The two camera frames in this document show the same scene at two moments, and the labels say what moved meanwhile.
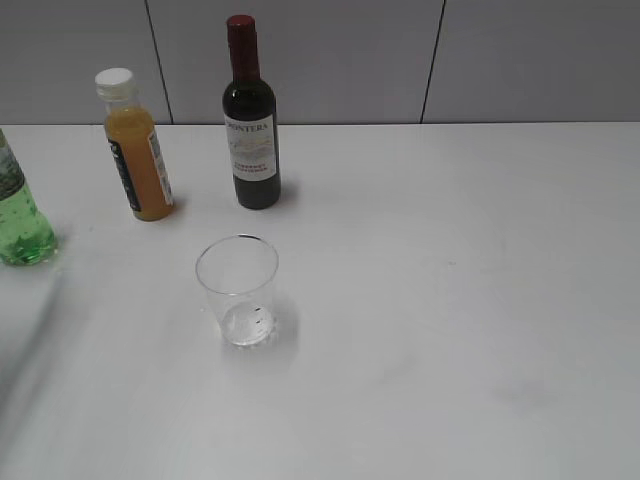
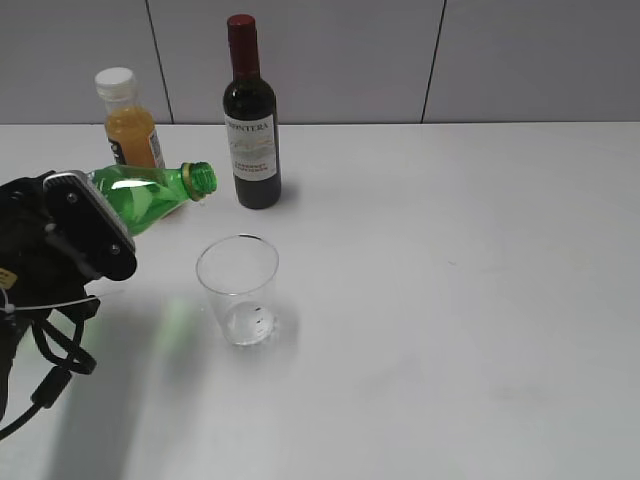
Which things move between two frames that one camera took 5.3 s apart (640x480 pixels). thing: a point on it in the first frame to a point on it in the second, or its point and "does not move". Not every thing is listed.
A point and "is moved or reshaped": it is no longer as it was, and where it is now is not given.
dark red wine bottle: [249, 109] does not move
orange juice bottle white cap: [132, 130] does not move
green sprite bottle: [25, 236] is moved or reshaped
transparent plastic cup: [238, 272] does not move
